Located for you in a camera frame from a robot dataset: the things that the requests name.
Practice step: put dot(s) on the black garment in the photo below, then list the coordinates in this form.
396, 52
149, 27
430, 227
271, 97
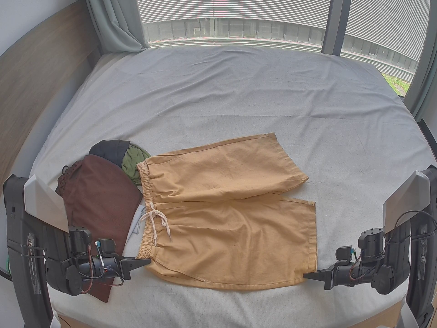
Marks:
107, 150

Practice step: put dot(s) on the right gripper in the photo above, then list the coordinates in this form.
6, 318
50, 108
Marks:
341, 274

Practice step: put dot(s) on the dark brown shorts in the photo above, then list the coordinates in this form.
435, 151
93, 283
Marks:
99, 196

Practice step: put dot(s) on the bed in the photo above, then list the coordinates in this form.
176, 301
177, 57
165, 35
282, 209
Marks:
218, 91

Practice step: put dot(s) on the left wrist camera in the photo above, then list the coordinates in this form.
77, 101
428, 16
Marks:
106, 247

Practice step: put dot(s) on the pale grey garment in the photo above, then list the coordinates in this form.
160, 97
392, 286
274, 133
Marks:
135, 227

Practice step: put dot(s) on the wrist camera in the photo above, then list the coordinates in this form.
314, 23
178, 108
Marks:
106, 247
344, 254

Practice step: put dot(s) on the tan shorts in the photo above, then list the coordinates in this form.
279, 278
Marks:
232, 217

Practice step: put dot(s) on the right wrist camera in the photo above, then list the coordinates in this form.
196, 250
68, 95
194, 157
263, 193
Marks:
344, 254

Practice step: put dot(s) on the window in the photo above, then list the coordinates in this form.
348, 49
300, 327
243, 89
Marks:
239, 9

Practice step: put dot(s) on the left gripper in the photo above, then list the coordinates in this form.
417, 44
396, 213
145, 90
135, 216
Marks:
111, 268

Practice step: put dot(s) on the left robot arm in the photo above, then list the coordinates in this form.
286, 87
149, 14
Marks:
34, 237

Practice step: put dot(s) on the green garment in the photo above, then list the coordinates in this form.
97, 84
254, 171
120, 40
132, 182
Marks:
131, 164

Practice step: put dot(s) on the grey-green curtain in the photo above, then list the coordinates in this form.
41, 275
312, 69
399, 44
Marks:
109, 19

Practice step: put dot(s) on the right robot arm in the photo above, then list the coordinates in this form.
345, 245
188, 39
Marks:
406, 237

